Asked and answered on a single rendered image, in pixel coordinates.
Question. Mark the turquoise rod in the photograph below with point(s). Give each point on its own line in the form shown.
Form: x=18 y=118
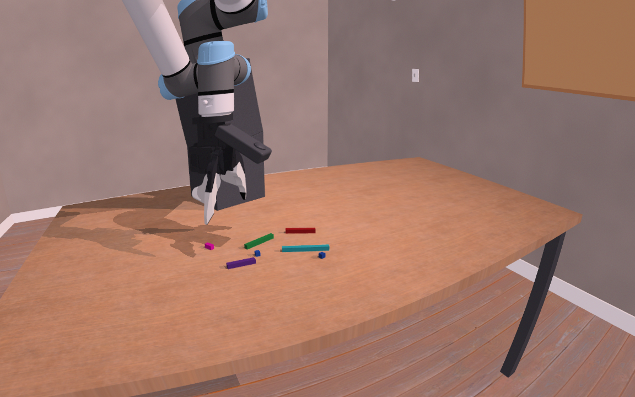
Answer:
x=300 y=248

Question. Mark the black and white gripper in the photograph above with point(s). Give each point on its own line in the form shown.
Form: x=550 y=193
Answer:
x=211 y=155

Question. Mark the purple rod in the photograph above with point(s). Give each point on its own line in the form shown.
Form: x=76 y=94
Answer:
x=240 y=263

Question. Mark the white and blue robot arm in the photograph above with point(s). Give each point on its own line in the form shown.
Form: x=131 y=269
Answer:
x=201 y=66

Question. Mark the red rod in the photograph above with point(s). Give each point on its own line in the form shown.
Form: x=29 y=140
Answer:
x=299 y=230

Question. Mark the green rod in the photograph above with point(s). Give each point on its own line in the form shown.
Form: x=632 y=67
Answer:
x=258 y=241

